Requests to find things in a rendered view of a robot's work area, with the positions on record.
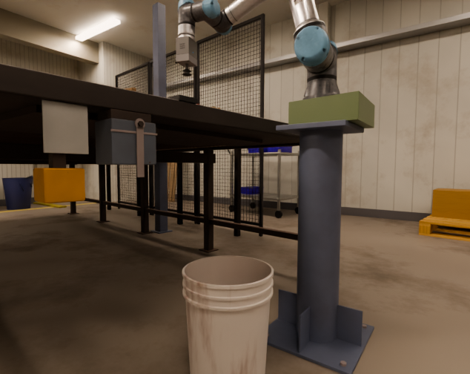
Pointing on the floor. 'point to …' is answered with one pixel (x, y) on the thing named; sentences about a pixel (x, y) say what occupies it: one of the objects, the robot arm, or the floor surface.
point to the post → (161, 96)
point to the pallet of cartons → (455, 214)
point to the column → (319, 258)
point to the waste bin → (18, 192)
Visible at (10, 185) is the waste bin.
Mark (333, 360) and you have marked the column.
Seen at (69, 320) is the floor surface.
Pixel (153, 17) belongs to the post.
